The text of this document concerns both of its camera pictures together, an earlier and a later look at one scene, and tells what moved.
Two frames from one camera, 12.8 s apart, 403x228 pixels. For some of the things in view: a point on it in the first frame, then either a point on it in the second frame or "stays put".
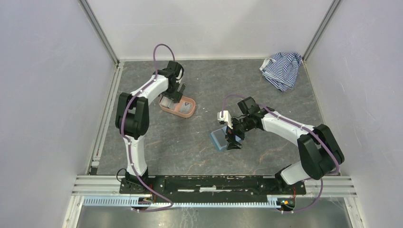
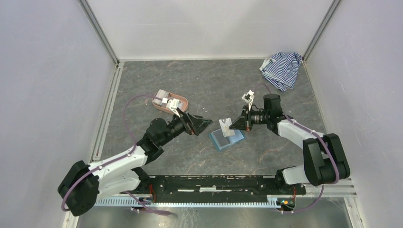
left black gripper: [176, 95] → [193, 124]
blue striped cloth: [282, 70] stays put
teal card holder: [219, 140] stays put
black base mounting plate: [208, 189] stays put
